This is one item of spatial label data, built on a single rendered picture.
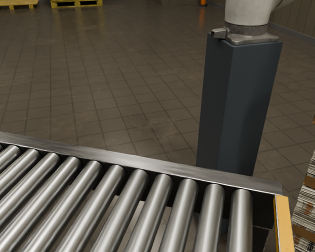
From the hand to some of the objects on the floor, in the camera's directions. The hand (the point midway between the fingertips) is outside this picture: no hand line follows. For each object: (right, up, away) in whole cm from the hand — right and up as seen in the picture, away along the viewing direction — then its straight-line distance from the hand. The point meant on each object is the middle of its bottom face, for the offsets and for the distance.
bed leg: (-24, -122, +25) cm, 127 cm away
